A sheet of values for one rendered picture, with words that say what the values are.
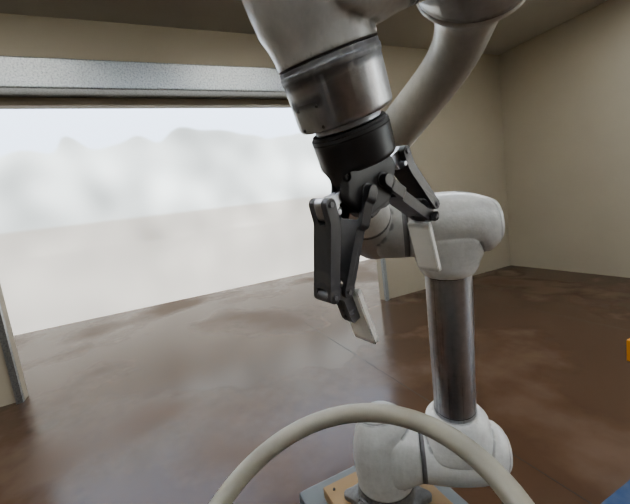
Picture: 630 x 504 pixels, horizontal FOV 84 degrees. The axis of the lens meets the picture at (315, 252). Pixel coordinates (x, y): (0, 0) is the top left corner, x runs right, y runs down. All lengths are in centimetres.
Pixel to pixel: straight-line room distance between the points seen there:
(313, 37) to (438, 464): 96
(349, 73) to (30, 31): 498
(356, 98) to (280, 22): 8
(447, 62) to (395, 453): 87
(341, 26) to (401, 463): 95
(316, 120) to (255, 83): 455
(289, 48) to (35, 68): 447
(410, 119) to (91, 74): 433
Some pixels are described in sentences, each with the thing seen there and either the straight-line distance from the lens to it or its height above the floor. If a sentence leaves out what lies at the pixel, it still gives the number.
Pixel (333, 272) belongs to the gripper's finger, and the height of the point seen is 161.
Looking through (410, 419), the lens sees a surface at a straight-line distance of 62.
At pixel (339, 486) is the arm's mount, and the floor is 84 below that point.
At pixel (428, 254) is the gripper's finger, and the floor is 160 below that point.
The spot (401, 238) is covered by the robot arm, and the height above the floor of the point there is 158.
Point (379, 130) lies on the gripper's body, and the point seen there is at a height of 173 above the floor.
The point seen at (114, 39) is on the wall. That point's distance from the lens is 513.
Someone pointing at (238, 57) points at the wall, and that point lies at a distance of 526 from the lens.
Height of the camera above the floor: 167
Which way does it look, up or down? 7 degrees down
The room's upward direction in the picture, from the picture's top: 7 degrees counter-clockwise
